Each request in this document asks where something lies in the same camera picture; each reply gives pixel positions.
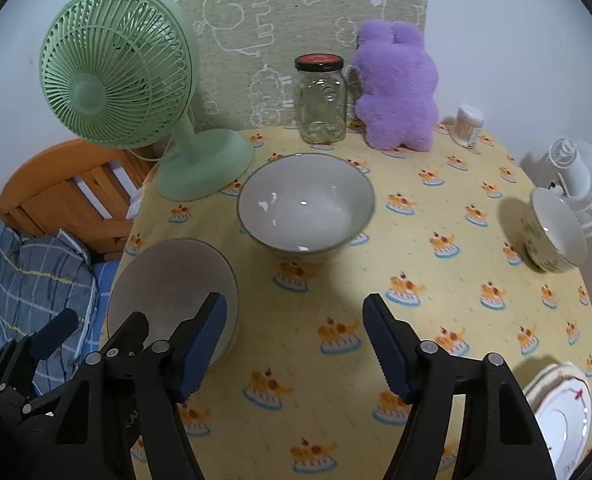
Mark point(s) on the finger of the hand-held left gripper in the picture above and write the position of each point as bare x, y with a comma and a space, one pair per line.
128, 335
55, 332

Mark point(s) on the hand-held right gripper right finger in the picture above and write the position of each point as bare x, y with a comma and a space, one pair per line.
388, 350

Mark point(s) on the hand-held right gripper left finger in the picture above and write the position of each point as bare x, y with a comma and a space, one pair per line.
198, 350

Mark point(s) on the beige floral ceramic bowl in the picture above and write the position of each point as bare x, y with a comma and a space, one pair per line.
175, 280
306, 210
556, 230

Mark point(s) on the white plate with red trim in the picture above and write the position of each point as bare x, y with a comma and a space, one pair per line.
561, 425

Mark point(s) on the yellow printed tablecloth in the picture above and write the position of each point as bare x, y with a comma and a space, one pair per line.
426, 310

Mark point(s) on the grey plaid pillow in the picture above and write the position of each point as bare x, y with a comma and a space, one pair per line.
35, 280

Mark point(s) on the blue plaid bed sheet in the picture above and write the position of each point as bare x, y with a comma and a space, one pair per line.
106, 272

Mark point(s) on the wooden bed headboard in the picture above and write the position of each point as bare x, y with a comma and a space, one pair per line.
50, 195

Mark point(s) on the cotton swab container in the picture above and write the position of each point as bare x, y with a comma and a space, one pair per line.
468, 127

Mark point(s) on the green desk fan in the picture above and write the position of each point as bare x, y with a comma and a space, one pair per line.
95, 90

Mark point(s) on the glass jar with dark lid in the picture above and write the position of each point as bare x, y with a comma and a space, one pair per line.
321, 105

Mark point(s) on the purple plush toy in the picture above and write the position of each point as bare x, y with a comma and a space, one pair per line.
396, 95

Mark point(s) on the white electric fan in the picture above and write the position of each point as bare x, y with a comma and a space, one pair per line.
583, 185

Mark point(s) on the green patterned wall mat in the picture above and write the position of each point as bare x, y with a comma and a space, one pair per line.
256, 35

